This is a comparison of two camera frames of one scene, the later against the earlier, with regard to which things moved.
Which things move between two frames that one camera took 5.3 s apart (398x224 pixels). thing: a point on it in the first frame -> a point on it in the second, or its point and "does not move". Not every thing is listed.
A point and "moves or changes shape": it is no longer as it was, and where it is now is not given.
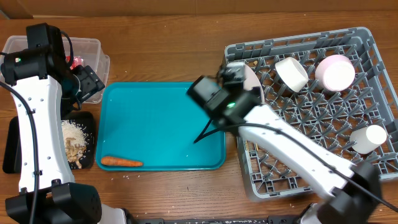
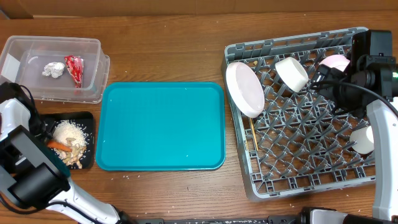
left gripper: (91, 81) -> (45, 130)
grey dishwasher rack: (329, 117) does not move
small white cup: (368, 139) does not move
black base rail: (294, 219) does not move
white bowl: (291, 73) does not move
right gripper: (257, 91) -> (329, 91)
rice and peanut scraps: (75, 139) does not move
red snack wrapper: (76, 61) does not move
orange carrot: (116, 162) moves or changes shape
